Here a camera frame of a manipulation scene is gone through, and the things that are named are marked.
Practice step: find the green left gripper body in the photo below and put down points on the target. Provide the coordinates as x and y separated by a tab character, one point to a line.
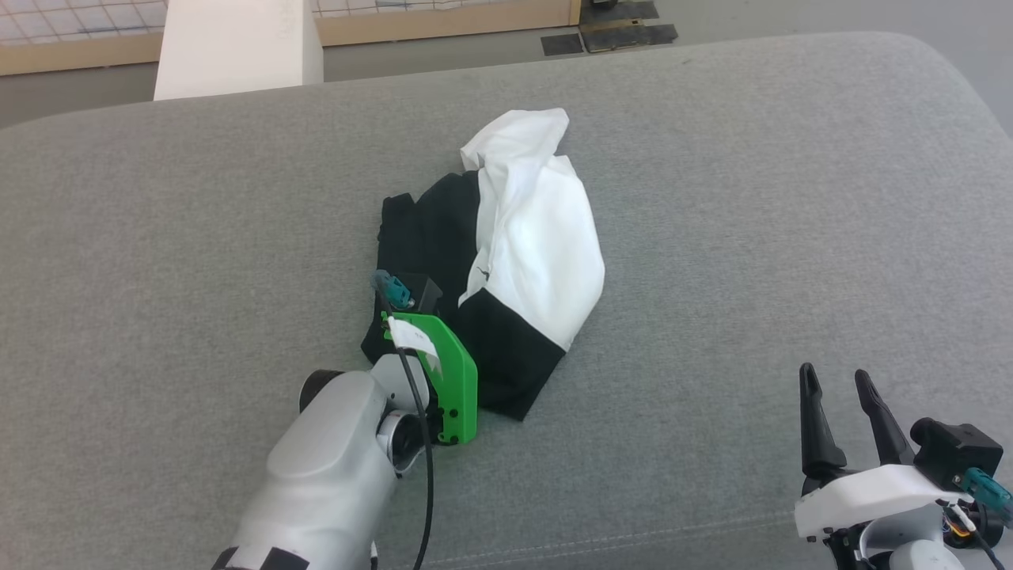
459	396

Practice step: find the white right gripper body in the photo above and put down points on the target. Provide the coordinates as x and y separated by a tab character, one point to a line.
870	495

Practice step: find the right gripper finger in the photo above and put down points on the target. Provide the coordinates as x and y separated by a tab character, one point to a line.
815	435
882	427

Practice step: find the black and white garment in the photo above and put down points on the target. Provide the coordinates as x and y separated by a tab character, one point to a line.
538	253

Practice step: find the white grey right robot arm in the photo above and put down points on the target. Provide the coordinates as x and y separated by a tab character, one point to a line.
910	554

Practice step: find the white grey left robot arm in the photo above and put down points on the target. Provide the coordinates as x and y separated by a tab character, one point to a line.
332	475

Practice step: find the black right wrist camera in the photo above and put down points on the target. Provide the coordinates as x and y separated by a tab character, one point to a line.
954	451

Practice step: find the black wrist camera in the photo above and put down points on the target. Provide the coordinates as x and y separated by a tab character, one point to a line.
954	451
423	291

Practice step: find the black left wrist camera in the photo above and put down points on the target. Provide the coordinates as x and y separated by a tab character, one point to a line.
423	291

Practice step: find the metal frame leg with caster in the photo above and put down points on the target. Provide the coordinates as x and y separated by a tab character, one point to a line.
625	36

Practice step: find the white box pedestal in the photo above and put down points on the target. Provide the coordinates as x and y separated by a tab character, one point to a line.
237	47

